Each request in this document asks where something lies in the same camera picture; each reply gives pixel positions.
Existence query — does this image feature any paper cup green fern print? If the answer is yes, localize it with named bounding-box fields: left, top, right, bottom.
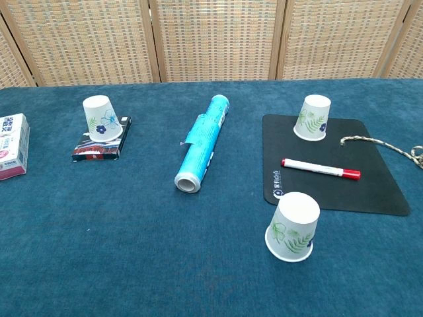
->
left=293, top=94, right=332, bottom=142

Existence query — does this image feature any paper cup blue flower print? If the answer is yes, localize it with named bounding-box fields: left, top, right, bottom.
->
left=82, top=94, right=124, bottom=143

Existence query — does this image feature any paper cup green leaf print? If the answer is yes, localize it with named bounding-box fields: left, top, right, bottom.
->
left=264, top=192, right=321, bottom=264

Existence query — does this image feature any black mouse pad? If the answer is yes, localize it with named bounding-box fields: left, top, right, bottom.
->
left=262, top=114, right=411, bottom=217

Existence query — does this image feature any blue cling film roll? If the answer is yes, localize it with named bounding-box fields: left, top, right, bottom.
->
left=174, top=94, right=231, bottom=194

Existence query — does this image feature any red white marker pen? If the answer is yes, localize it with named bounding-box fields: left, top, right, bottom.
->
left=281, top=158, right=362, bottom=181

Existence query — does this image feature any blue table cloth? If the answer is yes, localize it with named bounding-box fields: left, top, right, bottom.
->
left=0, top=77, right=423, bottom=317

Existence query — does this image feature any woven bamboo folding screen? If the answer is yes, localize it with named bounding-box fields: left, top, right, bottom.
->
left=0, top=0, right=423, bottom=88

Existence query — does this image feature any white pink carton box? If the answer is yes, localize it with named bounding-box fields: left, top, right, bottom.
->
left=0, top=113, right=30, bottom=182

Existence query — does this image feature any beige braided rope bundle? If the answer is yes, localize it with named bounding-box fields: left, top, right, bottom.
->
left=340, top=135, right=423, bottom=170

